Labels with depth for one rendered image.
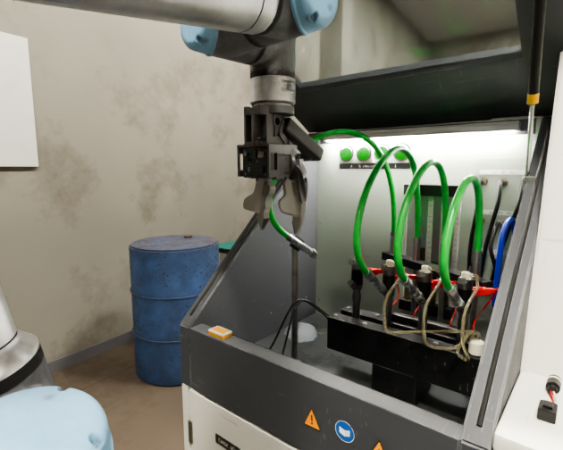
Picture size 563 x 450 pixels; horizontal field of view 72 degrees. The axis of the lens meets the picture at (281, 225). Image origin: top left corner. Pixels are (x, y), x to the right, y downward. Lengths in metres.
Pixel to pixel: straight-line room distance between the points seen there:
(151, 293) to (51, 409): 2.09
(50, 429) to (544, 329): 0.74
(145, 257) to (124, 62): 1.51
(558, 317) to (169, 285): 2.01
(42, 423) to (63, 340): 2.70
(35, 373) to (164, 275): 1.96
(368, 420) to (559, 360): 0.34
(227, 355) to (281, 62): 0.61
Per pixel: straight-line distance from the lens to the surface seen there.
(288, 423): 0.86
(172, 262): 2.39
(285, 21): 0.50
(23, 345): 0.49
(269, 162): 0.61
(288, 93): 0.65
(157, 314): 2.51
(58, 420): 0.41
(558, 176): 0.86
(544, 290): 0.84
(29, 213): 2.84
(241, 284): 1.09
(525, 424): 0.70
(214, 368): 0.97
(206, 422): 1.07
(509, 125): 1.08
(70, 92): 3.00
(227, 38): 0.58
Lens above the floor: 1.33
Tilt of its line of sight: 8 degrees down
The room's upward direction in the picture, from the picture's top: straight up
